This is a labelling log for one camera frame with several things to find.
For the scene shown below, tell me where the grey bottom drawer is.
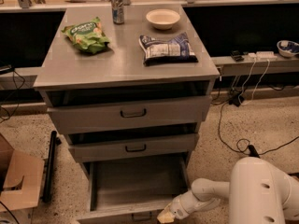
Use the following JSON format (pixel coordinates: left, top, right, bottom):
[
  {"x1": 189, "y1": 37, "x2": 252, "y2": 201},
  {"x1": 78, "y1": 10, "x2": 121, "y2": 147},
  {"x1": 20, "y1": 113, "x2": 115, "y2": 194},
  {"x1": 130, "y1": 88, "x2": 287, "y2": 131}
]
[{"x1": 78, "y1": 153, "x2": 189, "y2": 224}]

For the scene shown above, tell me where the grey drawer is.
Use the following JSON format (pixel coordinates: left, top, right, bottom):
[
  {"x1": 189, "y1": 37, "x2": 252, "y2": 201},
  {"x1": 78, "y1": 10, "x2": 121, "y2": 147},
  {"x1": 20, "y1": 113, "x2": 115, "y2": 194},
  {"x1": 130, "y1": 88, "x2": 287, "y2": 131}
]
[
  {"x1": 48, "y1": 96, "x2": 211, "y2": 134},
  {"x1": 69, "y1": 133, "x2": 199, "y2": 162},
  {"x1": 78, "y1": 153, "x2": 189, "y2": 224}
]

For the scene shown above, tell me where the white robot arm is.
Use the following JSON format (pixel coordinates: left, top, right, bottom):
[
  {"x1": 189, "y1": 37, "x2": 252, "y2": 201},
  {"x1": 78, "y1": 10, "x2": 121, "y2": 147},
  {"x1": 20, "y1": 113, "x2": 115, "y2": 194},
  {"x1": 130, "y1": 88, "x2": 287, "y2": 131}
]
[{"x1": 157, "y1": 157, "x2": 299, "y2": 224}]

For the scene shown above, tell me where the grey middle drawer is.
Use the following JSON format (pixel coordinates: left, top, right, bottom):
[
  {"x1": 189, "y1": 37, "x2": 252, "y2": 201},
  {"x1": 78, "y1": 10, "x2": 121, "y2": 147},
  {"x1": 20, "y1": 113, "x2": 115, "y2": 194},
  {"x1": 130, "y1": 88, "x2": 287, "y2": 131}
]
[{"x1": 69, "y1": 133, "x2": 199, "y2": 162}]

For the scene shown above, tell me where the grey drawer cabinet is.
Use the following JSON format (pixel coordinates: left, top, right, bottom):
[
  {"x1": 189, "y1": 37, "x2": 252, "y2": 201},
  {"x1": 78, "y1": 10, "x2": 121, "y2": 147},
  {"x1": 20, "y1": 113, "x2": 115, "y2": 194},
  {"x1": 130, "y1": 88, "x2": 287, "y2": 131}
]
[{"x1": 33, "y1": 4, "x2": 221, "y2": 179}]

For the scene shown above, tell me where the grey top drawer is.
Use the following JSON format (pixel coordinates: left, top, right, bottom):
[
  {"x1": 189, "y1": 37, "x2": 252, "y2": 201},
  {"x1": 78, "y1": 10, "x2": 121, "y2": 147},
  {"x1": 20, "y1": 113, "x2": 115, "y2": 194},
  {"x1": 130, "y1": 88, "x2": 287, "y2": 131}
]
[{"x1": 48, "y1": 96, "x2": 211, "y2": 134}]

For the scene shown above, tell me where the black bar right floor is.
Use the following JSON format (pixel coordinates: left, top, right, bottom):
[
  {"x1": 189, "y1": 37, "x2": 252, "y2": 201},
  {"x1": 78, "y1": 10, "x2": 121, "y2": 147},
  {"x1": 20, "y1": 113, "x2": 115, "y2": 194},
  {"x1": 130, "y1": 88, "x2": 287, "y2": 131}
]
[{"x1": 248, "y1": 145, "x2": 259, "y2": 158}]

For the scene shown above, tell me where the black bar floor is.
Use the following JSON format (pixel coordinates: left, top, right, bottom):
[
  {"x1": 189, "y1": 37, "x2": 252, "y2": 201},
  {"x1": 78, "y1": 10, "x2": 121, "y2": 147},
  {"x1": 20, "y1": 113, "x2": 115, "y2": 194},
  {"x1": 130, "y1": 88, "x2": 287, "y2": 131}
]
[
  {"x1": 248, "y1": 145, "x2": 259, "y2": 158},
  {"x1": 42, "y1": 131, "x2": 61, "y2": 203}
]

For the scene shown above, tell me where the black power adapter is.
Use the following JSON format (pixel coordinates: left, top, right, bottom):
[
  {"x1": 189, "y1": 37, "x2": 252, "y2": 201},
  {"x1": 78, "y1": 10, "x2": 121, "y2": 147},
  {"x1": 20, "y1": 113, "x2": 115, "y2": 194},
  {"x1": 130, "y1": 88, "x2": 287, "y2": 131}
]
[{"x1": 229, "y1": 94, "x2": 244, "y2": 106}]

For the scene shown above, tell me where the black bar left floor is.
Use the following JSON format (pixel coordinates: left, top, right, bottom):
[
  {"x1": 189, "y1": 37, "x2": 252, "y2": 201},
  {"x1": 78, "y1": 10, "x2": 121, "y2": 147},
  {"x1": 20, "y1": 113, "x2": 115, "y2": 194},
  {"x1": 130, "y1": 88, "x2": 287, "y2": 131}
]
[{"x1": 42, "y1": 131, "x2": 61, "y2": 203}]

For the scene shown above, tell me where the left cardboard box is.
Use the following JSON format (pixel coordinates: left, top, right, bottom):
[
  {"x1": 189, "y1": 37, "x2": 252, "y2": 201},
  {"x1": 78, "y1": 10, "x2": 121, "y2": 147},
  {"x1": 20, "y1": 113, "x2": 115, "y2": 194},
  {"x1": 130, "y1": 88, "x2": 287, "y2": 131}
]
[{"x1": 0, "y1": 134, "x2": 44, "y2": 211}]

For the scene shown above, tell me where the blue white snack bag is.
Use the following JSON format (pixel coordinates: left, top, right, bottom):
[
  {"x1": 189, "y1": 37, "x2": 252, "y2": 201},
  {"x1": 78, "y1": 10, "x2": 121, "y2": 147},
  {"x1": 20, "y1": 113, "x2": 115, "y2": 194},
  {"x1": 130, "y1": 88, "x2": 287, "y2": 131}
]
[{"x1": 139, "y1": 32, "x2": 198, "y2": 66}]

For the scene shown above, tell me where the black phone on ledge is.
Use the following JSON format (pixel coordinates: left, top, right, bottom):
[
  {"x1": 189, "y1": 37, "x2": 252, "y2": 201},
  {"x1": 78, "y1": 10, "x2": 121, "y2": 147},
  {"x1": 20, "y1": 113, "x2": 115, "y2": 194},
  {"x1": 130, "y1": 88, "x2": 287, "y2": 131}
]
[{"x1": 231, "y1": 50, "x2": 244, "y2": 62}]

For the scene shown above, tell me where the white power strip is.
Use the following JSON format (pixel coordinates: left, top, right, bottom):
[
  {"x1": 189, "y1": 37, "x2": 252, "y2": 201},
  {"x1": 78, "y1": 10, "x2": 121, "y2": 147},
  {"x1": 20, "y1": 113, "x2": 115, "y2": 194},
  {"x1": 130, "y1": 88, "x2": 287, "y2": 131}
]
[{"x1": 249, "y1": 51, "x2": 277, "y2": 60}]

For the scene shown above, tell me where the green chip bag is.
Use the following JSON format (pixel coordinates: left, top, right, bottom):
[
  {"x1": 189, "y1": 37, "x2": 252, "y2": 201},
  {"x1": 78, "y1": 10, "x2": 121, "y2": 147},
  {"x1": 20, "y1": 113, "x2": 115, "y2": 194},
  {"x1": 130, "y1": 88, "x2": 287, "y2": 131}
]
[{"x1": 62, "y1": 17, "x2": 109, "y2": 54}]

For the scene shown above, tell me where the white empty bowl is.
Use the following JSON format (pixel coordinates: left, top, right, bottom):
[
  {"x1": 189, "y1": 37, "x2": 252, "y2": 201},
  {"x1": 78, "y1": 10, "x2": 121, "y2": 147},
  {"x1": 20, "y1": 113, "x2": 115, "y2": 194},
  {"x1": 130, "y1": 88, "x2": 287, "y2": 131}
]
[{"x1": 146, "y1": 9, "x2": 180, "y2": 30}]

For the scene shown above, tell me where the blue patterned bowl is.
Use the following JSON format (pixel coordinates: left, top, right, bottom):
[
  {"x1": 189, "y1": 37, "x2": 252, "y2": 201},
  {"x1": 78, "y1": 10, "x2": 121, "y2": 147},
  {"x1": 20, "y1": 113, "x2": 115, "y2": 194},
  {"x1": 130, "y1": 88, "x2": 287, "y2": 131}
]
[{"x1": 277, "y1": 40, "x2": 299, "y2": 58}]

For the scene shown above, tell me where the silver soda can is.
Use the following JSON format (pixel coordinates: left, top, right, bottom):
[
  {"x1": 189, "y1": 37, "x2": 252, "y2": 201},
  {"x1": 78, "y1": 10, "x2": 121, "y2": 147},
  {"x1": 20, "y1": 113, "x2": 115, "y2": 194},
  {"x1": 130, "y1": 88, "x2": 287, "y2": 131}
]
[{"x1": 110, "y1": 0, "x2": 124, "y2": 24}]

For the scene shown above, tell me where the black floor cable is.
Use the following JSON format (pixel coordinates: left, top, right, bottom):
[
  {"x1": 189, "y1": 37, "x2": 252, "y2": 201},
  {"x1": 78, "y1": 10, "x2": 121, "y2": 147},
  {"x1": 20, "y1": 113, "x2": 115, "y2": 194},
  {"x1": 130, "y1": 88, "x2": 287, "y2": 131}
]
[{"x1": 217, "y1": 101, "x2": 299, "y2": 157}]

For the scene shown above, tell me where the white charging cable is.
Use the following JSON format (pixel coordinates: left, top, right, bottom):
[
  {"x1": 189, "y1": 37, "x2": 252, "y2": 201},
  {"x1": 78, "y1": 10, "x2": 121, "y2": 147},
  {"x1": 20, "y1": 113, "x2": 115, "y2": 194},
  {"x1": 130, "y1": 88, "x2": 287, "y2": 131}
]
[{"x1": 239, "y1": 58, "x2": 271, "y2": 105}]

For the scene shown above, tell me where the black cables left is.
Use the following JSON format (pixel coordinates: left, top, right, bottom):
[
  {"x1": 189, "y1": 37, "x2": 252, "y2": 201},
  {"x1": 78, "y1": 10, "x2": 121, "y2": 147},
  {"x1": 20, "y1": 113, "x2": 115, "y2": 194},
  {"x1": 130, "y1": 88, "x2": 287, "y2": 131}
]
[{"x1": 0, "y1": 68, "x2": 27, "y2": 124}]

